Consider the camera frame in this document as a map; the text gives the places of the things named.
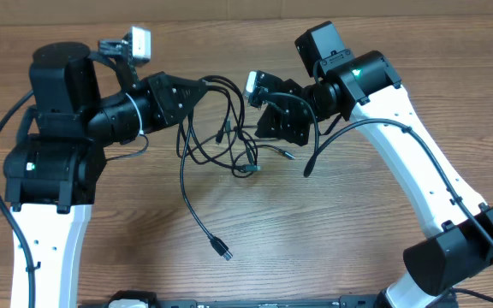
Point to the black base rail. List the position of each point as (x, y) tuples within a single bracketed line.
[(344, 301)]

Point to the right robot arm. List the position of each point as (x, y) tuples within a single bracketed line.
[(367, 93)]

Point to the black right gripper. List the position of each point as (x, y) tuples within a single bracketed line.
[(276, 119)]

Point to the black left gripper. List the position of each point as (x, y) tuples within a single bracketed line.
[(157, 90)]

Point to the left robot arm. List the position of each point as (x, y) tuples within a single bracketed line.
[(85, 100)]

